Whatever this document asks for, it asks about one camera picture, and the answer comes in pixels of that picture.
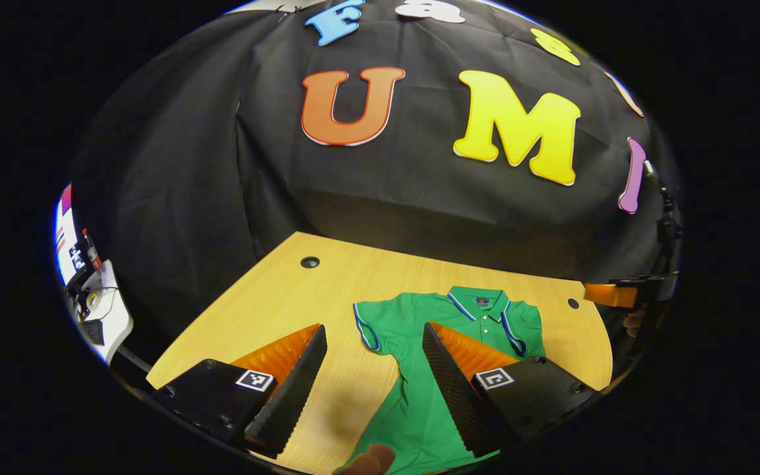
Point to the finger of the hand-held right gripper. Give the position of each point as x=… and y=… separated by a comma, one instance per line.
x=611, y=295

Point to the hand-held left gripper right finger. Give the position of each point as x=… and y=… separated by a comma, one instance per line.
x=456, y=396

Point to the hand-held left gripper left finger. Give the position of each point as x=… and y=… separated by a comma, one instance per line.
x=294, y=396

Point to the green T-shirt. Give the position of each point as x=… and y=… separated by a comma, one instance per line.
x=413, y=316

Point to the white side desk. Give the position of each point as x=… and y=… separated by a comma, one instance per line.
x=113, y=323

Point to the small red and black object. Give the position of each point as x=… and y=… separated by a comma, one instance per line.
x=92, y=247

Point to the bright screen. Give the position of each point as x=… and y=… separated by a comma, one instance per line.
x=62, y=244

